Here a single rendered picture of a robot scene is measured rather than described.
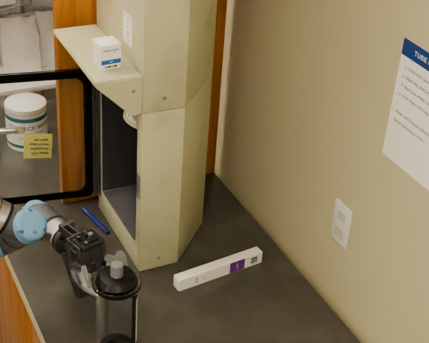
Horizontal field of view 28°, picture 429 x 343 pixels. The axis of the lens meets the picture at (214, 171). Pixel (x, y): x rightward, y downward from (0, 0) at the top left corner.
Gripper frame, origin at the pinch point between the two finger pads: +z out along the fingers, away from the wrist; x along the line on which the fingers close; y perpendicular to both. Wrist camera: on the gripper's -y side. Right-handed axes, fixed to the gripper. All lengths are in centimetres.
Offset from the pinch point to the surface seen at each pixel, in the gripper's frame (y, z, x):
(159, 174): 10.3, -19.1, 27.1
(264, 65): 26, -26, 69
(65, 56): 30, -57, 25
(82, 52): 39, -37, 18
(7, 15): 8, -150, 58
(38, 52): -7, -142, 65
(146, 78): 37.3, -18.7, 23.0
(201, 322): -20.3, 2.8, 22.9
